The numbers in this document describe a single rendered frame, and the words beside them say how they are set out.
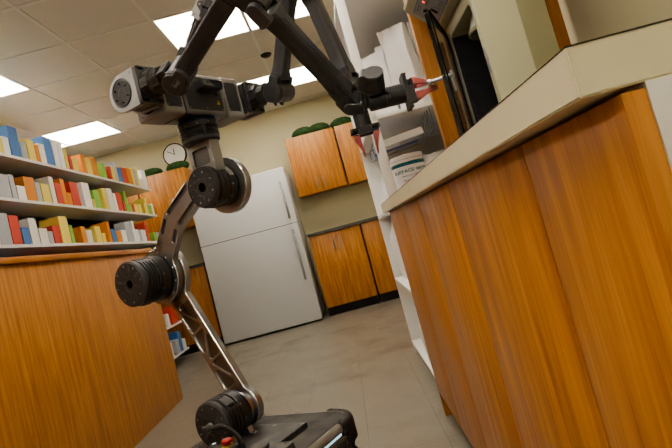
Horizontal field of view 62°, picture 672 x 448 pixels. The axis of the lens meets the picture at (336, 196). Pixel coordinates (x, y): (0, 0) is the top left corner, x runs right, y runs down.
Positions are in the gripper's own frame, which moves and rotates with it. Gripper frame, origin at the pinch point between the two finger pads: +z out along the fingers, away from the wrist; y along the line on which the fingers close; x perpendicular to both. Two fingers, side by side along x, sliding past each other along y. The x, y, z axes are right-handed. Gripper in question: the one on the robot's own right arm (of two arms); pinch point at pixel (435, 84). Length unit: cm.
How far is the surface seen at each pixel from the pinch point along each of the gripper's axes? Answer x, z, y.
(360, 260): 487, -29, -67
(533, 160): -97, -14, -33
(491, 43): -13.5, 14.3, 3.8
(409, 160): 52, -5, -14
